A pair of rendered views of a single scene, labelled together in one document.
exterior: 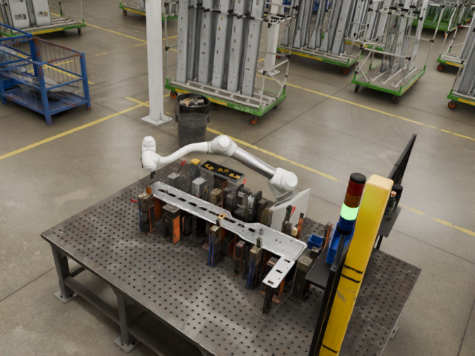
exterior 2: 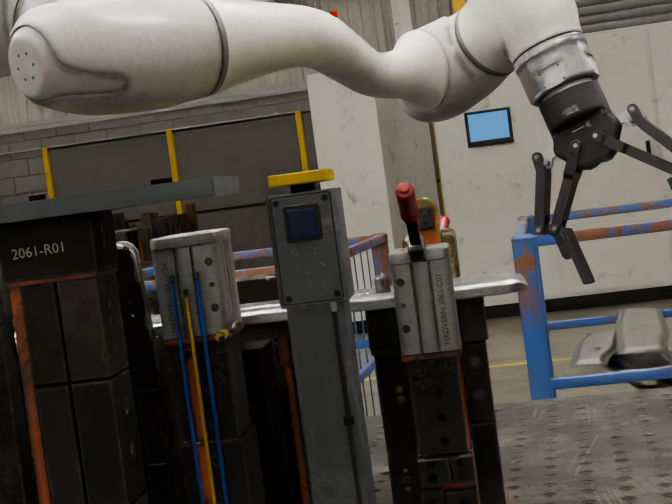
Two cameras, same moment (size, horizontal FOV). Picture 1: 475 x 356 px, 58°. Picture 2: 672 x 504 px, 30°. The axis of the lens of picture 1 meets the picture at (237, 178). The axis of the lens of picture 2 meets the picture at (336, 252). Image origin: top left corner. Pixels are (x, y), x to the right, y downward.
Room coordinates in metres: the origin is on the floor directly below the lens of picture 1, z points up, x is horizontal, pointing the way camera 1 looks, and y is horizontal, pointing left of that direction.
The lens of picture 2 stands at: (4.29, -0.09, 1.14)
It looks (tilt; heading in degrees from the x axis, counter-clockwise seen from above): 3 degrees down; 158
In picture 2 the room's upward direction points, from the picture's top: 8 degrees counter-clockwise
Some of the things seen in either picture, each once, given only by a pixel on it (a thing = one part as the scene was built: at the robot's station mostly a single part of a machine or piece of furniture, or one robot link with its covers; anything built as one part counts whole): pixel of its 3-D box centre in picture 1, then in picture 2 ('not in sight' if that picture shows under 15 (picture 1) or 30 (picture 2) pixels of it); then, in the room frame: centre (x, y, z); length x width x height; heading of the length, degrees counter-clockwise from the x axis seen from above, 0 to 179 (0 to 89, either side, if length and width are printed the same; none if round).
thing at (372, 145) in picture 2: not in sight; (380, 169); (-5.39, 4.35, 1.22); 2.40 x 0.54 x 2.45; 144
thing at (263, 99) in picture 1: (227, 55); not in sight; (7.18, 0.35, 0.88); 1.93 x 1.01 x 1.76; 63
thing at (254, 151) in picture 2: not in sight; (245, 210); (-8.81, 4.23, 1.00); 4.54 x 0.14 x 2.00; 57
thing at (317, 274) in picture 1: (343, 247); not in sight; (2.33, -0.79, 1.02); 0.90 x 0.22 x 0.03; 151
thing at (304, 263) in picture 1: (301, 280); not in sight; (2.12, -0.49, 0.88); 0.08 x 0.08 x 0.36; 61
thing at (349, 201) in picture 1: (353, 198); not in sight; (1.54, -0.50, 1.96); 0.07 x 0.07 x 0.06
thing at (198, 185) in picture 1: (198, 201); (213, 407); (2.89, 0.30, 0.90); 0.13 x 0.10 x 0.41; 151
